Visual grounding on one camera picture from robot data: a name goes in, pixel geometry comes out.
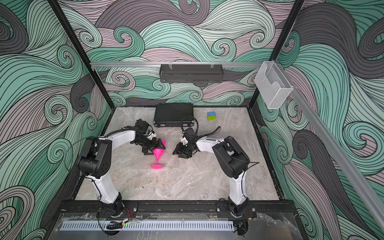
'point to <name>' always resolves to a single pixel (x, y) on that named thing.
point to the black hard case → (174, 115)
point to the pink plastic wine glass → (158, 152)
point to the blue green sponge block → (211, 115)
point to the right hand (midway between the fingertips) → (173, 156)
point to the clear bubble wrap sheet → (174, 168)
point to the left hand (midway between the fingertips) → (160, 148)
